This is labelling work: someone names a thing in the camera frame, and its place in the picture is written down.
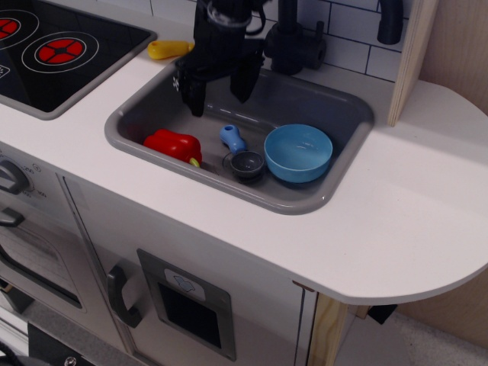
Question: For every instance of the black toy faucet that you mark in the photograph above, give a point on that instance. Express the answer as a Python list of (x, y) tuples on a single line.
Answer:
[(288, 47)]

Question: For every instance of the dark grey cabinet handle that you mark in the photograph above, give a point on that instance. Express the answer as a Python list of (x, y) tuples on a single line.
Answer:
[(116, 280)]

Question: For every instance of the yellow handled toy knife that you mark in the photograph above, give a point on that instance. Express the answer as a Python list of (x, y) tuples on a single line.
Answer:
[(165, 49)]

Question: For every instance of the red toy bell pepper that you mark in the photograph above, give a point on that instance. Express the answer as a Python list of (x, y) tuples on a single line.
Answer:
[(180, 146)]

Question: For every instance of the grey oven door handle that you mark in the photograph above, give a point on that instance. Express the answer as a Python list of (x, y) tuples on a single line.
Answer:
[(10, 218)]

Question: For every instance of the grey oven knob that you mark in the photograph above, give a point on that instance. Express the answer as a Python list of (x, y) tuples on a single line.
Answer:
[(13, 180)]

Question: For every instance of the light wooden side panel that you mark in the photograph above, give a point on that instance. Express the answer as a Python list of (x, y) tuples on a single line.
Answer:
[(418, 33)]

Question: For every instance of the blue plastic bowl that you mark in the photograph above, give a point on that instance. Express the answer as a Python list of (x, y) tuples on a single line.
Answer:
[(297, 153)]

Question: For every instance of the grey ice dispenser panel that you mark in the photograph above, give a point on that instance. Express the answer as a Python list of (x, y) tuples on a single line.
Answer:
[(190, 304)]

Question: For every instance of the blue handled grey spoon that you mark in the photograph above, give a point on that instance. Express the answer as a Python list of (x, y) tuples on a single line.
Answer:
[(245, 164)]

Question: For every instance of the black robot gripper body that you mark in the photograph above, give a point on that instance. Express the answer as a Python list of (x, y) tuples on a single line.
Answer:
[(223, 36)]

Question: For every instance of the black toy stovetop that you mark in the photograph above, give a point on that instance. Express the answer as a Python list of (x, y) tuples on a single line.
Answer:
[(52, 56)]

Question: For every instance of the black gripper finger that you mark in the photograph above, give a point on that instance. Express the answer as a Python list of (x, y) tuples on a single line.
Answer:
[(193, 93), (243, 79)]

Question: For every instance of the grey plastic sink basin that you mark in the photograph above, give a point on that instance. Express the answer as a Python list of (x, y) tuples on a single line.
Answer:
[(276, 100)]

